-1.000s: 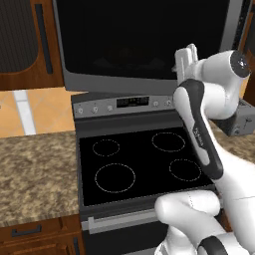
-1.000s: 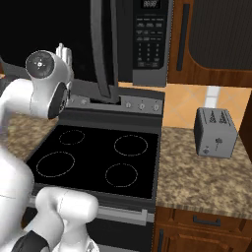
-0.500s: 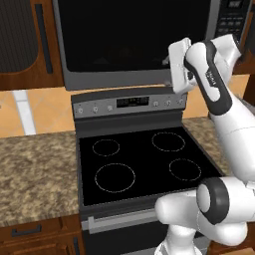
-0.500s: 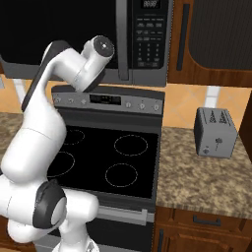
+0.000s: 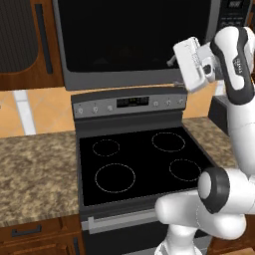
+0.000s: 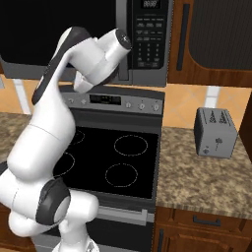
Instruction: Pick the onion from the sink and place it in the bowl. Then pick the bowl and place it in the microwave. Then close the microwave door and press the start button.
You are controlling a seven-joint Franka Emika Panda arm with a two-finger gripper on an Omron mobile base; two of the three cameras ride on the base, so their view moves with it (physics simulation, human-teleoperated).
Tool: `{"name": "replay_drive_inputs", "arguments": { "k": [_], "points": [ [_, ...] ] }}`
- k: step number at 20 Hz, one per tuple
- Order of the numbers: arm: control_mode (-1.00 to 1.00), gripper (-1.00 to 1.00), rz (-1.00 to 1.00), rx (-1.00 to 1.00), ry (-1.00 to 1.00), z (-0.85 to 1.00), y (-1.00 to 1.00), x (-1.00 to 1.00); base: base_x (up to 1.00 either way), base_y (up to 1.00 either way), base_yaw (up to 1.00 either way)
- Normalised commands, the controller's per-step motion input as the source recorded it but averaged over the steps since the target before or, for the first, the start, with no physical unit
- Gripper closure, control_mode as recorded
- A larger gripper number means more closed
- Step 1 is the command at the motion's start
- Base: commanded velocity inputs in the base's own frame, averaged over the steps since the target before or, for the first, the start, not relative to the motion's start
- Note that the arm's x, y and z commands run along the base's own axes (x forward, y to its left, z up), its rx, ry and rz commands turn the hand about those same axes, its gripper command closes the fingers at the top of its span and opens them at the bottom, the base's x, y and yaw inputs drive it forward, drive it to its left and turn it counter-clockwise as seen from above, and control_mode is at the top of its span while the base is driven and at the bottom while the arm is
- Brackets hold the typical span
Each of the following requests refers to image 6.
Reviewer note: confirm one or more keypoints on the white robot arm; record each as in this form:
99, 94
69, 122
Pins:
42, 144

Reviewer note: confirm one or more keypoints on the microwave start button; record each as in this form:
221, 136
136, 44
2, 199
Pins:
157, 64

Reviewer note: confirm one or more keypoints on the black and grey microwave oven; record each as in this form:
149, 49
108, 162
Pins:
147, 39

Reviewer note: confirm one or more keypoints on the black oven door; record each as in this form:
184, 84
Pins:
121, 234

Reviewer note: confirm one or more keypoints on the brown cupboard door dark panel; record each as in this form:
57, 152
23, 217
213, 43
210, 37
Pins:
216, 36

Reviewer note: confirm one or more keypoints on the black microwave door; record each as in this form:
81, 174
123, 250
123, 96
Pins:
29, 29

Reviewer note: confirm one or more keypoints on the brown wooden cabinet door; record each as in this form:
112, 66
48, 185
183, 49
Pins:
203, 241

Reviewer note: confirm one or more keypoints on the grey stove with oven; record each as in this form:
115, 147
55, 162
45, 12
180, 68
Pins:
131, 114

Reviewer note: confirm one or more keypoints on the grey stove knob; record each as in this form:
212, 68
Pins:
83, 101
156, 106
128, 105
141, 106
70, 101

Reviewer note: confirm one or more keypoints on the black glass hob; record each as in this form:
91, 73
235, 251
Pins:
131, 164

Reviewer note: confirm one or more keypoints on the grey toaster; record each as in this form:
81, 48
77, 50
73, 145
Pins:
215, 134

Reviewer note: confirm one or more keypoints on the dark brown tall cabinet side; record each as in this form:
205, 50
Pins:
246, 124

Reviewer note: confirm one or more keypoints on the brown wooden drawer front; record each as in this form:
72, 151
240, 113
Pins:
229, 221

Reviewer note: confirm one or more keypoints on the brown wooden base cabinet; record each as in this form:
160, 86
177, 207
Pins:
4, 229

